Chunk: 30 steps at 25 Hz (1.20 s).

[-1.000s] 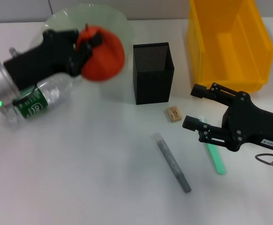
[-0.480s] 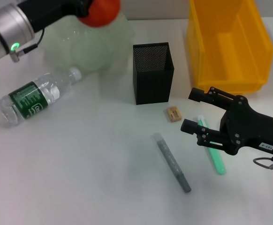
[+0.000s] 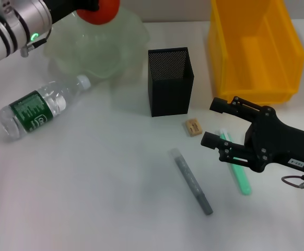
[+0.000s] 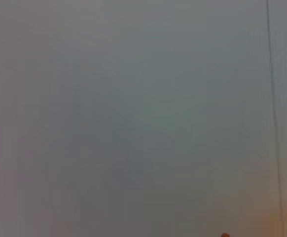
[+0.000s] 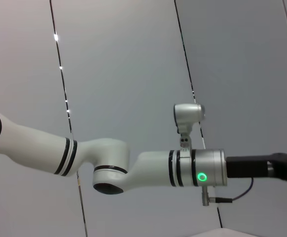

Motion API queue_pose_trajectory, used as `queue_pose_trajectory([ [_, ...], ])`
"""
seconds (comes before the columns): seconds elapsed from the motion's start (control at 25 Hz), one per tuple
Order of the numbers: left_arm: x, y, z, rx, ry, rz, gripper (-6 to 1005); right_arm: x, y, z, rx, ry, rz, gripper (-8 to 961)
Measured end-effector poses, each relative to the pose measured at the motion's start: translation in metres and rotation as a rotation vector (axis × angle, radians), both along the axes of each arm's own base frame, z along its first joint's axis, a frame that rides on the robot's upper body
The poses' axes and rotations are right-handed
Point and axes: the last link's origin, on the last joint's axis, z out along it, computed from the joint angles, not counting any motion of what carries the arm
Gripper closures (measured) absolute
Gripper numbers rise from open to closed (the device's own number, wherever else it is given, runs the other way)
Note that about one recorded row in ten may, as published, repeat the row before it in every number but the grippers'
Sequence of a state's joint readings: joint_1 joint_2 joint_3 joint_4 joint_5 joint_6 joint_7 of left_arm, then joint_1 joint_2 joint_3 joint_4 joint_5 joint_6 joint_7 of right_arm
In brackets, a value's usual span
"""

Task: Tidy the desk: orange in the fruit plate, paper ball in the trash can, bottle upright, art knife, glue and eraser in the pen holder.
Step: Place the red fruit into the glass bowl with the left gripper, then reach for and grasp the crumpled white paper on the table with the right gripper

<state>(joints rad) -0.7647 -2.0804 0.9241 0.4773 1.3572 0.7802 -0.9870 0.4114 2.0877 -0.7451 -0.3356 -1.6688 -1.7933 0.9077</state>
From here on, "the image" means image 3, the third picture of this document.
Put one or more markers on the clear green-label water bottle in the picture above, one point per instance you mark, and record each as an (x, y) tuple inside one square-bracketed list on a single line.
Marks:
[(37, 109)]

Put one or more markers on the yellow plastic storage bin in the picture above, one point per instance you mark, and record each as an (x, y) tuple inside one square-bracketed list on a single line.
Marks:
[(256, 52)]

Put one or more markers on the pale green glass fruit plate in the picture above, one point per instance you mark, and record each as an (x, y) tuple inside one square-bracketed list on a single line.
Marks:
[(102, 52)]

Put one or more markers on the mint green pen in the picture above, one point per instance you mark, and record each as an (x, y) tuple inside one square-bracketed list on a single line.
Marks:
[(242, 180)]

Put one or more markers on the beige eraser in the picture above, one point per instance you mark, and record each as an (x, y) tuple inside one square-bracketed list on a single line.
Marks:
[(193, 127)]

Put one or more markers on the red tomato-like fruit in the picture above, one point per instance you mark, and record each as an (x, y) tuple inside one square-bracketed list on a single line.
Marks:
[(102, 13)]

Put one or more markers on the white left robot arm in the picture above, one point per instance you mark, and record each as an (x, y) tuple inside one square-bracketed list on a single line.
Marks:
[(0, 31)]

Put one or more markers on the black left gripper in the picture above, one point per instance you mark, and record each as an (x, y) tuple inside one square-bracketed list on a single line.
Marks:
[(60, 9)]

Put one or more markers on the black mesh pen holder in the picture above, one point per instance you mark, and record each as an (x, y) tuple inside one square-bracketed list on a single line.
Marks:
[(170, 99)]

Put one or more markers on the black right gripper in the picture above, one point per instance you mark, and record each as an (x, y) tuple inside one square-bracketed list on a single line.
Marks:
[(285, 141)]

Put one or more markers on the gray marker pen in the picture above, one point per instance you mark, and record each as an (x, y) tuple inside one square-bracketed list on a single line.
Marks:
[(191, 180)]

